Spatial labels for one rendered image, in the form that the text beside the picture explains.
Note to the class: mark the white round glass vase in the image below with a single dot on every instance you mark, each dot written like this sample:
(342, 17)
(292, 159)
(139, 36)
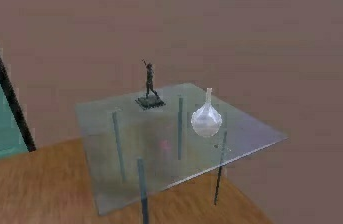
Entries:
(206, 120)

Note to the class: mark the dark figure statuette on base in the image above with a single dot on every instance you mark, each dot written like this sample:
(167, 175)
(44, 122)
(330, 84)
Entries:
(150, 90)

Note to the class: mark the glass table with dark legs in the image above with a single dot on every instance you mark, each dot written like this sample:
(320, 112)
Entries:
(119, 140)

